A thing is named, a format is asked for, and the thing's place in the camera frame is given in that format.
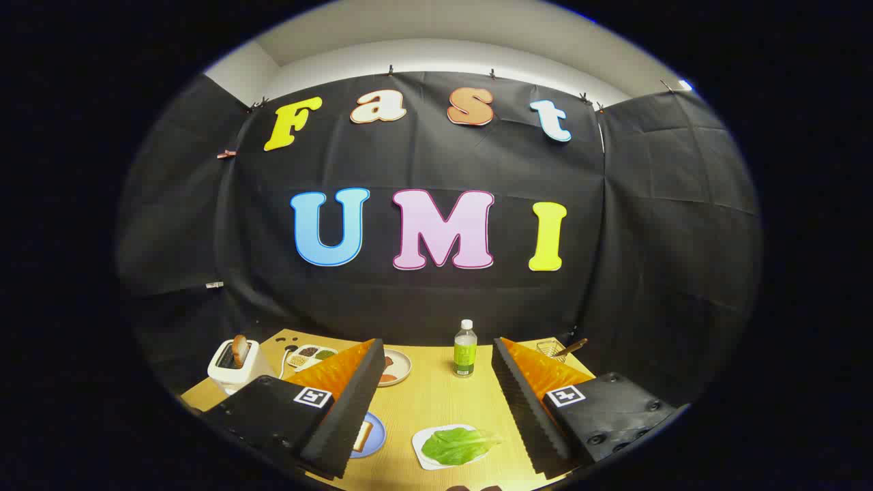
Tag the round white plate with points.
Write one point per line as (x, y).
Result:
(401, 368)

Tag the white bread slice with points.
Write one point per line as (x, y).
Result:
(363, 436)

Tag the green label plastic bottle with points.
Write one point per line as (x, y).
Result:
(464, 354)

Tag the green lettuce leaf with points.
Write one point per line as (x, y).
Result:
(457, 445)

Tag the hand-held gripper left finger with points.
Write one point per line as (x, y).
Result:
(341, 423)

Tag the blue round plate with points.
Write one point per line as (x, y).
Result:
(378, 436)

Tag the black backdrop cloth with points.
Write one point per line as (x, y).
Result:
(423, 164)

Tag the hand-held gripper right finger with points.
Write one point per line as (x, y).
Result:
(528, 416)

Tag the white rounded square plate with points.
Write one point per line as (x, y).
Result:
(424, 458)

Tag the browned toast slice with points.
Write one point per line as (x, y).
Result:
(239, 349)

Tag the white divided dish of beans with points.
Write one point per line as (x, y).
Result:
(308, 353)

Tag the white toaster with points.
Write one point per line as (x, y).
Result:
(239, 376)

